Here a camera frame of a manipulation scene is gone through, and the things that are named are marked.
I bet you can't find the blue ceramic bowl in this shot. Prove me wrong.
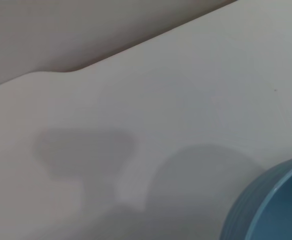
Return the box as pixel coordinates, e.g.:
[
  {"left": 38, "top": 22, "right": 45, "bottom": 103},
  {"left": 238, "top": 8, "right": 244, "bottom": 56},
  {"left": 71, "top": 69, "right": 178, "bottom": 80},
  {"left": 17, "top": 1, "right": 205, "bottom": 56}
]
[{"left": 220, "top": 153, "right": 292, "bottom": 240}]

